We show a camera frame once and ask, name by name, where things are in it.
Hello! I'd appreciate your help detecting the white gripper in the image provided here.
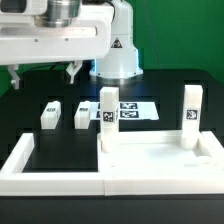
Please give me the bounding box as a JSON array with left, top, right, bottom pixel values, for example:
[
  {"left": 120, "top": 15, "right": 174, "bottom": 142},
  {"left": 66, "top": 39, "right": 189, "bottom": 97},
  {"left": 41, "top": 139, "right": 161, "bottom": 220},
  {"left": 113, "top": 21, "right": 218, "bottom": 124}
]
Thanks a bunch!
[{"left": 0, "top": 4, "right": 114, "bottom": 90}]

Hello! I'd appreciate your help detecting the white desk top tray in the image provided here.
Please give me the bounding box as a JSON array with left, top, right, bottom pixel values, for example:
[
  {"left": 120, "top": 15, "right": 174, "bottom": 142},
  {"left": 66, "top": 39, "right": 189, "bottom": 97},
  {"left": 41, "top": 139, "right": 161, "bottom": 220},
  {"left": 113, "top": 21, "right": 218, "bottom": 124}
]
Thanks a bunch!
[{"left": 97, "top": 130, "right": 224, "bottom": 174}]

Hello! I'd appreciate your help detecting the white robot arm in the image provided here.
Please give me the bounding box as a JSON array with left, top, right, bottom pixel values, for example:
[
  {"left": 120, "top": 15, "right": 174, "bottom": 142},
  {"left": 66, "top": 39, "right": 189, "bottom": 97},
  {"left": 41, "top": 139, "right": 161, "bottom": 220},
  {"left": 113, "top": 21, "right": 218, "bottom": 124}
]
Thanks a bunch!
[{"left": 0, "top": 0, "right": 143, "bottom": 88}]

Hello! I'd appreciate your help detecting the fiducial marker sheet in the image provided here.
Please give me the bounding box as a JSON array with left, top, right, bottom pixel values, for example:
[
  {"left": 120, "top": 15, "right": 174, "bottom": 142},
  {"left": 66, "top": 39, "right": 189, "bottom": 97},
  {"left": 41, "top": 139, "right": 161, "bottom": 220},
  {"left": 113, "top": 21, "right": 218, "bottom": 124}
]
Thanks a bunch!
[{"left": 89, "top": 101, "right": 160, "bottom": 122}]

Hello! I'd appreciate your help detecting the black cable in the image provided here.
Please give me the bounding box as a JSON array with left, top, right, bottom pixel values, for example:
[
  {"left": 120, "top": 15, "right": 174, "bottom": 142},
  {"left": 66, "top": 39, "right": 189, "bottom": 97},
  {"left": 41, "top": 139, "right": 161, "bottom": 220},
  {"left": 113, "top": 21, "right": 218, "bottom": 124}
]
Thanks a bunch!
[{"left": 13, "top": 63, "right": 73, "bottom": 84}]

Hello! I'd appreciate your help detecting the white U-shaped fence frame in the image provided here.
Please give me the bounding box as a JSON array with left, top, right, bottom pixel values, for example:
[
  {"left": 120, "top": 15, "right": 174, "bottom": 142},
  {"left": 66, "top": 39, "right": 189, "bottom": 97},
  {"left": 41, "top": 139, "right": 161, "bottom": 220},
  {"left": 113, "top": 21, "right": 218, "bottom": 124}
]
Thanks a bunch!
[{"left": 0, "top": 133, "right": 224, "bottom": 196}]

